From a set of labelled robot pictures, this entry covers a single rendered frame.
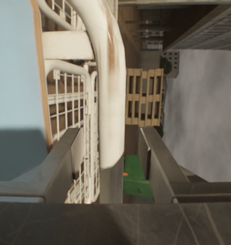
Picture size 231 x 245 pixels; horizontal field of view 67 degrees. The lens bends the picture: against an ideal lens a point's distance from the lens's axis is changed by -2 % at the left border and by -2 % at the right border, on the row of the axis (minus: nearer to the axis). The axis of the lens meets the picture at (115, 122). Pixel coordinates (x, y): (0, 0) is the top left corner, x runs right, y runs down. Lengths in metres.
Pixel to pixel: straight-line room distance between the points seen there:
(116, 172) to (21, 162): 0.09
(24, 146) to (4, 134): 0.02
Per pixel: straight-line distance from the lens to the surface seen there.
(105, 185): 0.16
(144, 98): 3.88
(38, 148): 0.17
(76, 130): 0.15
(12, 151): 0.19
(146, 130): 0.15
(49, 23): 1.72
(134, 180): 5.81
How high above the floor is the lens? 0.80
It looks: 9 degrees down
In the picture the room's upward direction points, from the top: 93 degrees clockwise
